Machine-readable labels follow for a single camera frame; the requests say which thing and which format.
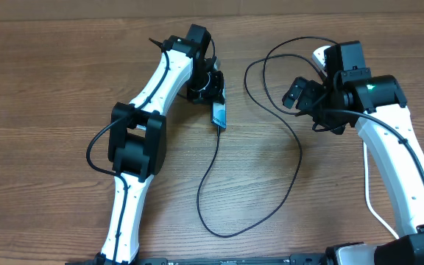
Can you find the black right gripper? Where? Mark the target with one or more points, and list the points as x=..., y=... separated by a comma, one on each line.
x=310, y=92

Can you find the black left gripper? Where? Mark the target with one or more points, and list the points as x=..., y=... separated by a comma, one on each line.
x=213, y=94

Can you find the Samsung Galaxy smartphone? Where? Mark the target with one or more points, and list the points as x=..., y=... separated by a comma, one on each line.
x=218, y=108

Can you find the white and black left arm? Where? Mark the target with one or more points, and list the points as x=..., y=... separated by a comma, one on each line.
x=138, y=135

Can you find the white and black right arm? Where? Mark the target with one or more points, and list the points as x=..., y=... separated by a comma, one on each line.
x=349, y=95

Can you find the white power strip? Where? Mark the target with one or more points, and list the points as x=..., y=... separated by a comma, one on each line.
x=318, y=57

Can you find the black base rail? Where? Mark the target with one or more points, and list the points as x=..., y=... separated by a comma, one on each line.
x=294, y=259

